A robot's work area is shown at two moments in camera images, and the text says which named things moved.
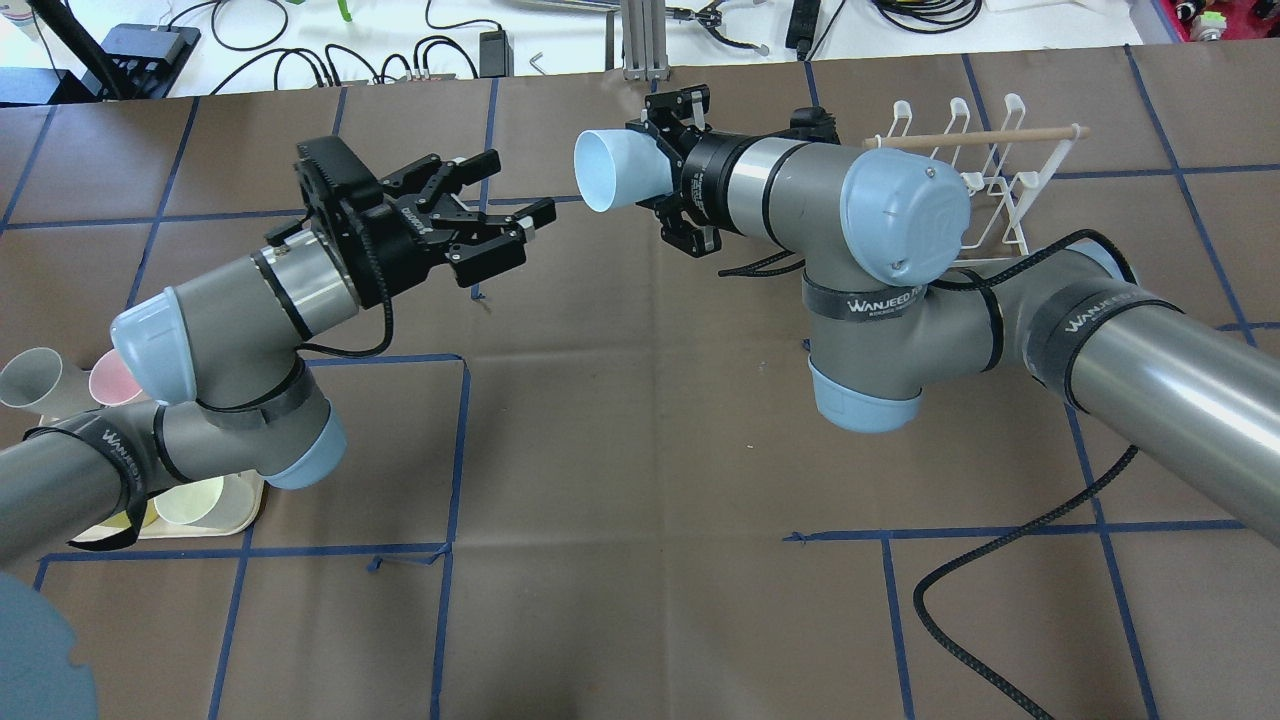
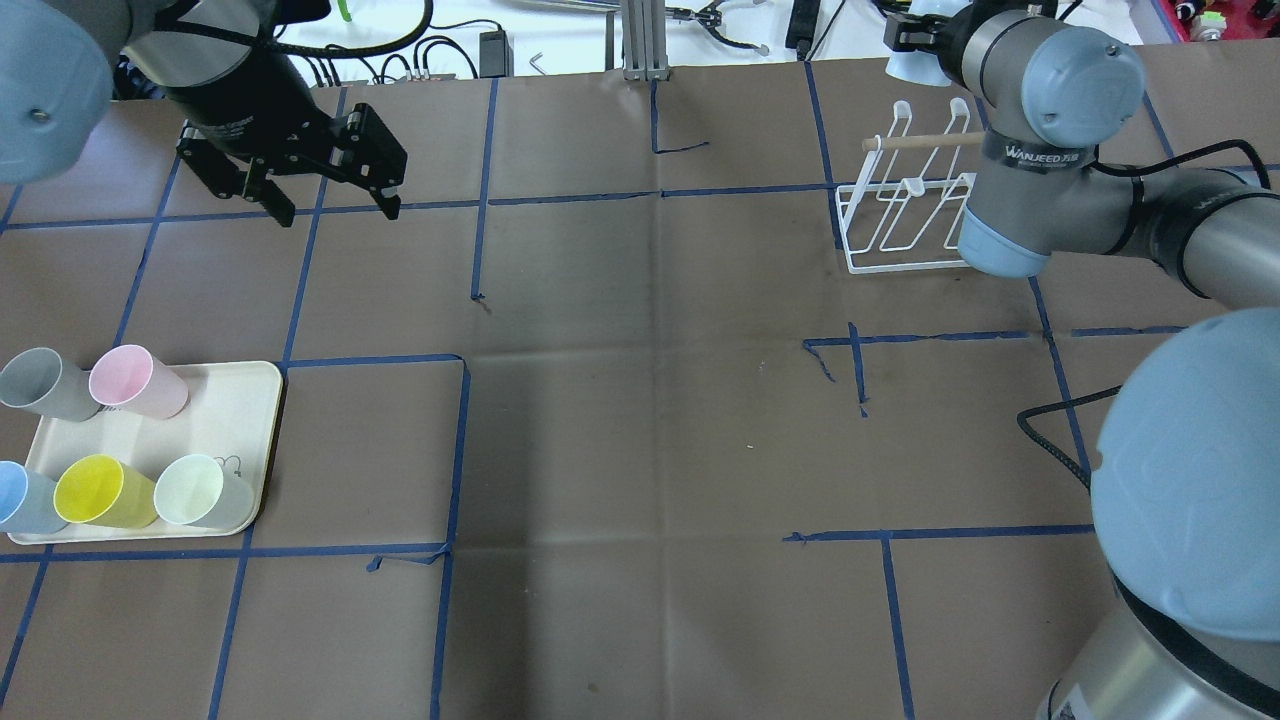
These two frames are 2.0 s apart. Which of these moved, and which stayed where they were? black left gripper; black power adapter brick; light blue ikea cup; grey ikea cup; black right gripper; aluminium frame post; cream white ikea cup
Moved: black right gripper; light blue ikea cup; black left gripper
Stayed: black power adapter brick; cream white ikea cup; aluminium frame post; grey ikea cup
